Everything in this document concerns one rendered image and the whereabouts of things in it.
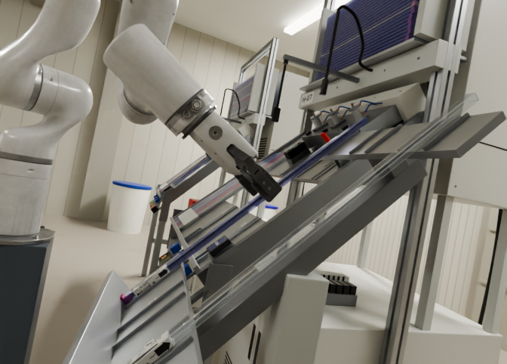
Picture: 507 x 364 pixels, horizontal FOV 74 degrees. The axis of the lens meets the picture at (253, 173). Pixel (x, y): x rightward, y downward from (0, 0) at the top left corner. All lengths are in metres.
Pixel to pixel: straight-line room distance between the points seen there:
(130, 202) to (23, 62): 3.58
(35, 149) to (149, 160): 4.22
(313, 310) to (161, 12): 0.51
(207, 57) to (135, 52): 4.98
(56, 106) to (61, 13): 0.21
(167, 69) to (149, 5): 0.13
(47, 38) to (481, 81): 1.12
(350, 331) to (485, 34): 0.89
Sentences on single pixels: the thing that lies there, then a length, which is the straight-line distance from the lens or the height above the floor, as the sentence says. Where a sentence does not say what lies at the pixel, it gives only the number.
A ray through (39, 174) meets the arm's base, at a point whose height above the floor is 0.86.
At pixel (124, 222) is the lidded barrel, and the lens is 4.46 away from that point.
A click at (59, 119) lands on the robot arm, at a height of 1.00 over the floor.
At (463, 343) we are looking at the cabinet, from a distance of 1.25.
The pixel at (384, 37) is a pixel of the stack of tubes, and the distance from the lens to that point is 1.16.
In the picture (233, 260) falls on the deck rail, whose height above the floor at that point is 0.76.
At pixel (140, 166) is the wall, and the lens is 5.11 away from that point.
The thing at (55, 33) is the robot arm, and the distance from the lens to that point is 0.91.
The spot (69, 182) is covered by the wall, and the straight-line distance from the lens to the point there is 5.11.
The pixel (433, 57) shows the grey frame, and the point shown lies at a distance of 1.01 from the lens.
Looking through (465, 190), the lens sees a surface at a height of 1.02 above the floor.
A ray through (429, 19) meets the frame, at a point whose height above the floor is 1.43.
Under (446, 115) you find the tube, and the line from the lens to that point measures 0.45.
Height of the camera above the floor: 0.94
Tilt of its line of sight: 1 degrees up
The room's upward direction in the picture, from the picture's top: 11 degrees clockwise
